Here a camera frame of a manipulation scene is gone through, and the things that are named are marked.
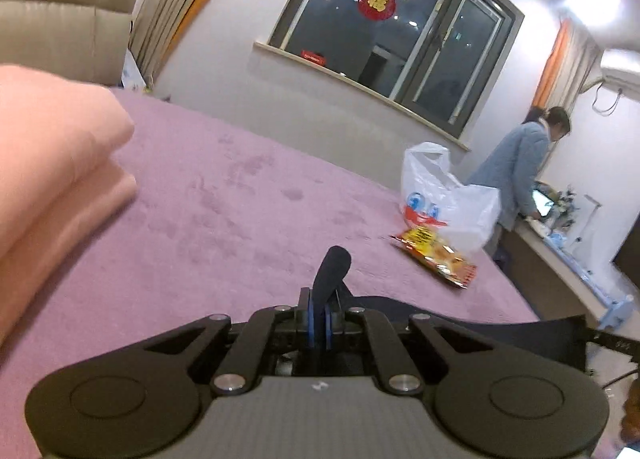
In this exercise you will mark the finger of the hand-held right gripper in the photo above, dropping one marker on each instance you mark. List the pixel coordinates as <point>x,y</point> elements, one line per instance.
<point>612,340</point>

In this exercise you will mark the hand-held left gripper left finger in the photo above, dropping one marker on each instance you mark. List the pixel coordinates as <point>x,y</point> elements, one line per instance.
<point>311,324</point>

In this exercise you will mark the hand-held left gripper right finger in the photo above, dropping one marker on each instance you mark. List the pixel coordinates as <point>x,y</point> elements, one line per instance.
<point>330,326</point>

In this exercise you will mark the black hoodie with white stripes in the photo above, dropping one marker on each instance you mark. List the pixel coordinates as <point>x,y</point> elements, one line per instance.
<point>331,269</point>

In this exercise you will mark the blue desk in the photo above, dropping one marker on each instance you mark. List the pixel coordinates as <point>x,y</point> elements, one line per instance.
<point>575,281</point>

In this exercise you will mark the black television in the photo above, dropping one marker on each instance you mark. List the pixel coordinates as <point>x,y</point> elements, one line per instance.
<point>631,249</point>

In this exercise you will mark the yellow snack packet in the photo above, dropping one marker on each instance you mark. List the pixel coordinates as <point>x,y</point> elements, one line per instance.
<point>435,256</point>

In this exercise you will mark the white desk lamp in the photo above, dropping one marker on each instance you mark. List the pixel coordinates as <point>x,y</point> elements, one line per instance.
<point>592,204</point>

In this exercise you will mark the flower bouquet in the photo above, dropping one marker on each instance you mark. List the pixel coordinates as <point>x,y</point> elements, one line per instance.
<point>565,204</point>

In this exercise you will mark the small desk screen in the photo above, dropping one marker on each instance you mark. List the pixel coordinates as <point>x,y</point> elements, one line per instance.
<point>542,203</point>

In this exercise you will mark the white plastic bag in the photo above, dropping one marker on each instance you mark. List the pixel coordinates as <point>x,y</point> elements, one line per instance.
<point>465,209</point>

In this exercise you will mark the white windowsill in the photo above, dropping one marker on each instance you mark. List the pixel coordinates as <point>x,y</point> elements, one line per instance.
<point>350,81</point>

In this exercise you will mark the small red box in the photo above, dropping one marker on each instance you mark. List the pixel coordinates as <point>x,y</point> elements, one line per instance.
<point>314,56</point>

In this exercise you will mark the white air conditioner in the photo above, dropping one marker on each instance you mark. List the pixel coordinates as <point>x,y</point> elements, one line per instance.
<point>622,70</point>

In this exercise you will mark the folded pink blanket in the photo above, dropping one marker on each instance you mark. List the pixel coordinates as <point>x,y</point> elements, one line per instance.
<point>50,164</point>

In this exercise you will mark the white paper bag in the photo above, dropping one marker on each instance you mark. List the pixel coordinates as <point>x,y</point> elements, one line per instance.
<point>134,74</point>

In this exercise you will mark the dark framed window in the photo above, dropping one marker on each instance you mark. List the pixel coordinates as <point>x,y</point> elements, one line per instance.
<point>325,4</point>

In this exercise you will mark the round red window decoration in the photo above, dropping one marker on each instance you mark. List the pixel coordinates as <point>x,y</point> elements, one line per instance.
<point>376,2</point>

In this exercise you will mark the beige padded headboard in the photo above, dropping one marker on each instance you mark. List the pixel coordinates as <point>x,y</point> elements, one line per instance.
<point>60,39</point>

